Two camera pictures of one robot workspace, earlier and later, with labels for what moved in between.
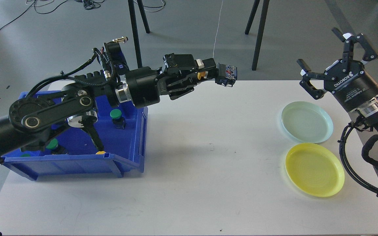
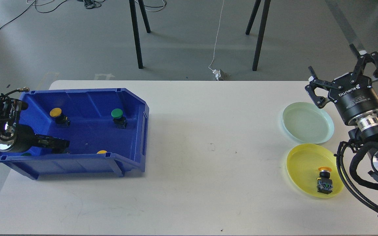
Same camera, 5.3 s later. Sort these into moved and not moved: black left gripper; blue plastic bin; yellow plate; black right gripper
Moved: black left gripper; black right gripper
Not moved: yellow plate; blue plastic bin
